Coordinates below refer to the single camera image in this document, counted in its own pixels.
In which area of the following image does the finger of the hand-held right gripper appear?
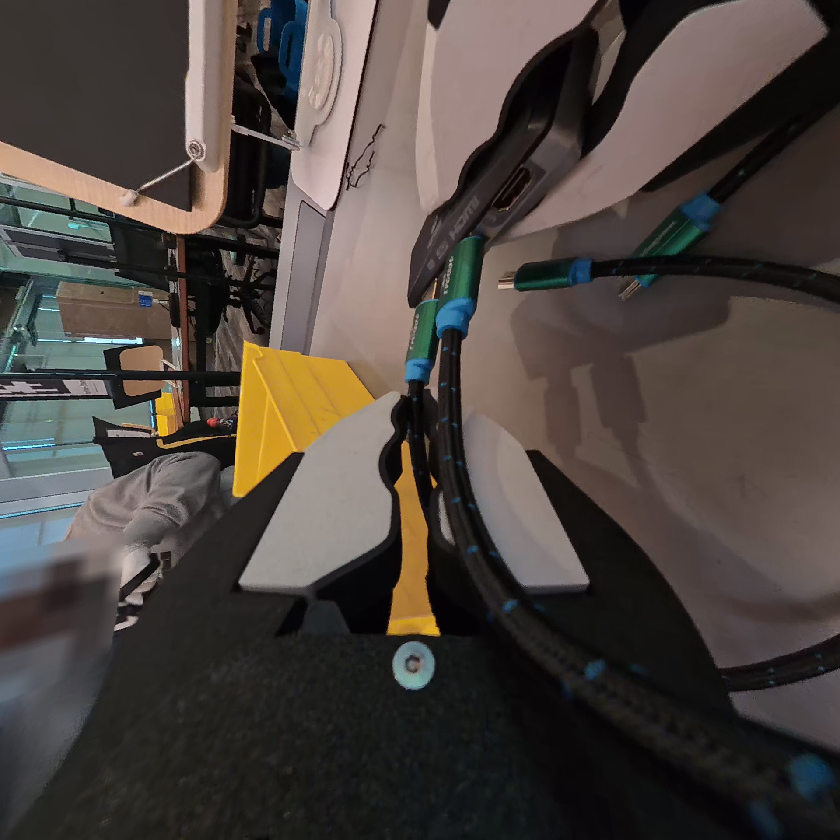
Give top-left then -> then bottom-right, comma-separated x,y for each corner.
489,0 -> 831,242
416,0 -> 609,217

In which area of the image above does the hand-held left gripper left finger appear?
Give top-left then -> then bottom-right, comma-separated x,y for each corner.
238,392 -> 412,598

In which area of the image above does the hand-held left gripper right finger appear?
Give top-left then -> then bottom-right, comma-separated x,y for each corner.
427,390 -> 590,596

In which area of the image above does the yellow plastic bin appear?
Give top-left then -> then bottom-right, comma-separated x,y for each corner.
233,340 -> 442,636

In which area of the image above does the black and silver switch box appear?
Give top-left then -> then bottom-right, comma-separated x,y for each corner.
407,26 -> 599,311

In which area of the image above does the blue plastic container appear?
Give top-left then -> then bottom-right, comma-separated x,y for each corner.
255,0 -> 311,88

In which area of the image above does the white clip bar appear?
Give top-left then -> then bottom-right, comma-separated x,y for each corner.
184,0 -> 237,173

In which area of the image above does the cardboard box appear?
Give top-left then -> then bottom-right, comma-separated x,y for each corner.
56,281 -> 174,340

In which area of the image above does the black printed tag strip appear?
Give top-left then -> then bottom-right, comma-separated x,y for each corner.
0,376 -> 110,401

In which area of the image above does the black board wooden rim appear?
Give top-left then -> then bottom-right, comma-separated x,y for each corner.
0,0 -> 239,236

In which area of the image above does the bent metal wire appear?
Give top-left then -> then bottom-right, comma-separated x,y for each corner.
343,123 -> 386,193

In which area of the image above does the small wooden board black frame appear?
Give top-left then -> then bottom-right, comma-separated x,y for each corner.
102,343 -> 166,409

